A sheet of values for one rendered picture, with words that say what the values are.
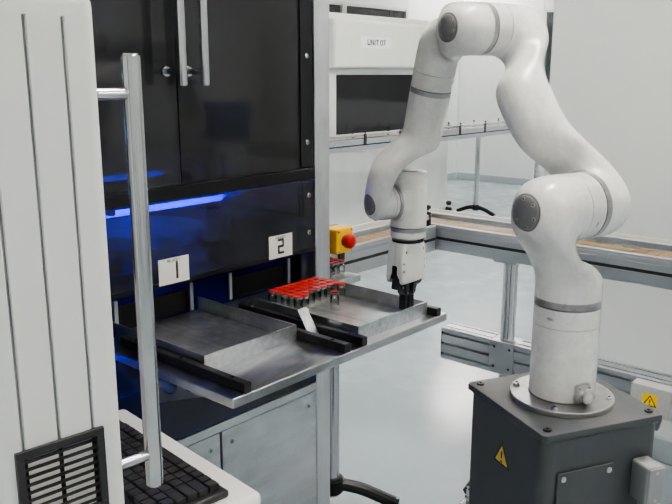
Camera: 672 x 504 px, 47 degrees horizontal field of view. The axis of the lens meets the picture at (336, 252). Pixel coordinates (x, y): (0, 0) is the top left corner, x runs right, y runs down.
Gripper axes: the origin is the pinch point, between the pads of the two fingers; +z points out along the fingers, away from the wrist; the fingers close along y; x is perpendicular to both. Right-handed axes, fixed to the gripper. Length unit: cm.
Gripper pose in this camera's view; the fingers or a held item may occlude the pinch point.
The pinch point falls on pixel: (406, 301)
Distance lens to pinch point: 187.0
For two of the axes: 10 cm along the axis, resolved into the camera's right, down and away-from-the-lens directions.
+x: 7.5, 1.5, -6.4
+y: -6.6, 1.7, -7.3
